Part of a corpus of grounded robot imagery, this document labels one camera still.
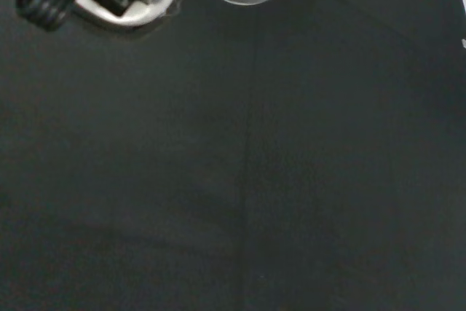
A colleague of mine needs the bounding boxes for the black bench cloth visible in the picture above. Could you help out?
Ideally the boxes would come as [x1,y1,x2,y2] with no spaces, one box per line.
[0,0,466,311]

